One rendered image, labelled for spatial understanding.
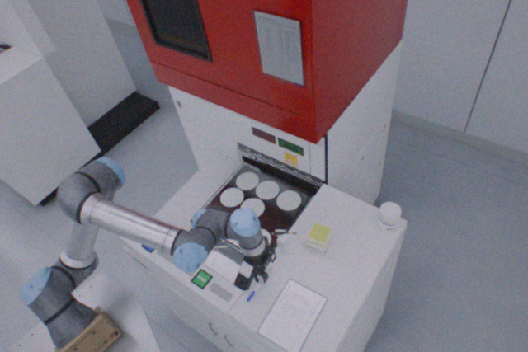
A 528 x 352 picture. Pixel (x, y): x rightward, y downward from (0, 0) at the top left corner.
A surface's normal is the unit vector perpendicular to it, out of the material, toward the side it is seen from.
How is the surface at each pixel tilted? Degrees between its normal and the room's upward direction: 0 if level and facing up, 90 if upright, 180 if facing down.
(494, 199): 0
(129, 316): 0
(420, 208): 0
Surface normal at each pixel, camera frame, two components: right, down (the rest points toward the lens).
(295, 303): -0.12, -0.66
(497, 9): -0.58, 0.65
